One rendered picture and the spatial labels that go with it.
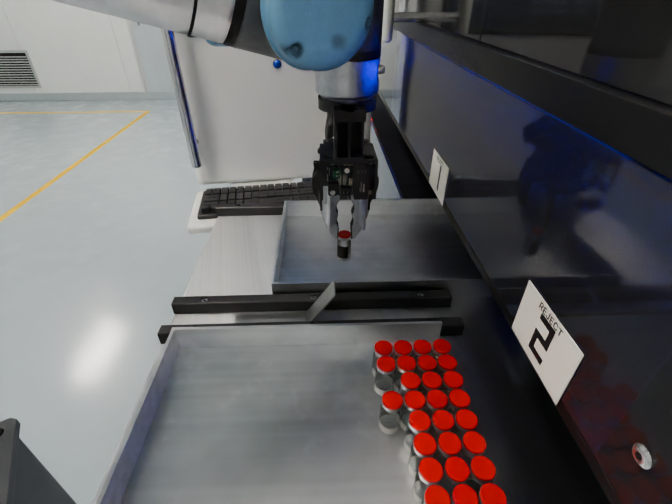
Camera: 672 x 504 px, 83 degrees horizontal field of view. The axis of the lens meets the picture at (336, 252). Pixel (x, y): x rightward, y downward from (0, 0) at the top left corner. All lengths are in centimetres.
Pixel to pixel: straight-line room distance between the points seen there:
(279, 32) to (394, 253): 48
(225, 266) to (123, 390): 115
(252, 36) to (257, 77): 76
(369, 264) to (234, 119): 60
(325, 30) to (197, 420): 39
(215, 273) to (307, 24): 46
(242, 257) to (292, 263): 9
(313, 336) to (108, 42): 588
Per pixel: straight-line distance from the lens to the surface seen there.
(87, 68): 642
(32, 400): 190
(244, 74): 106
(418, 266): 65
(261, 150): 111
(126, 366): 183
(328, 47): 28
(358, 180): 48
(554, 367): 36
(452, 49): 62
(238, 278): 63
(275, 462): 43
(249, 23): 29
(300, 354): 50
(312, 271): 63
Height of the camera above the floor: 126
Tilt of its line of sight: 35 degrees down
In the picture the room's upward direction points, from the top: straight up
